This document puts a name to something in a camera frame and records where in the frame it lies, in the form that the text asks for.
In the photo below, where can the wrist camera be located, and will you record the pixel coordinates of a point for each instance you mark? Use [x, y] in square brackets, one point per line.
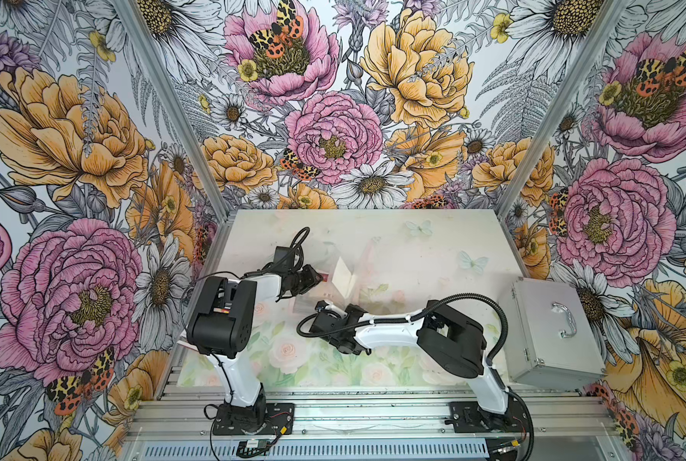
[331, 308]
[288, 259]

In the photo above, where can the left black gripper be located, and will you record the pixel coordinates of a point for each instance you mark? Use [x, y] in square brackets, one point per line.
[310, 280]

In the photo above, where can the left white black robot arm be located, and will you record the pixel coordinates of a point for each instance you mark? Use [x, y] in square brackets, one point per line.
[220, 328]

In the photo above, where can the pale card red characters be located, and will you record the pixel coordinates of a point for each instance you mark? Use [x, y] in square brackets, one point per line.
[344, 280]

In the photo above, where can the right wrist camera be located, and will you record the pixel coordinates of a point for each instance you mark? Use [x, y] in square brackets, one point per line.
[331, 308]

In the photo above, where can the aluminium front rail frame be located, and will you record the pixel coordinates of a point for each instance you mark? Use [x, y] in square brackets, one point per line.
[369, 424]

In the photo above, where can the pink elephant photo album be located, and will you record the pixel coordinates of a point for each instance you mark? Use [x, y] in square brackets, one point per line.
[375, 297]

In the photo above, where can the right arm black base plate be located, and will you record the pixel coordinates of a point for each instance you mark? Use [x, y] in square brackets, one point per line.
[469, 417]

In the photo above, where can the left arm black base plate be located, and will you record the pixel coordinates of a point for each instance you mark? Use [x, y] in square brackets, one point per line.
[270, 420]

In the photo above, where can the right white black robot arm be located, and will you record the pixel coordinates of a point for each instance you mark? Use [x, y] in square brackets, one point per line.
[453, 340]

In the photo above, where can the silver aluminium case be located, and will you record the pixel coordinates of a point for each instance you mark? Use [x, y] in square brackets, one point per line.
[550, 343]

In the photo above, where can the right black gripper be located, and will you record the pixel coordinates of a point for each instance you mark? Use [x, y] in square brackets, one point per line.
[351, 309]

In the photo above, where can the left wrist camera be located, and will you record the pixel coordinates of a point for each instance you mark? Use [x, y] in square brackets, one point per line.
[288, 259]

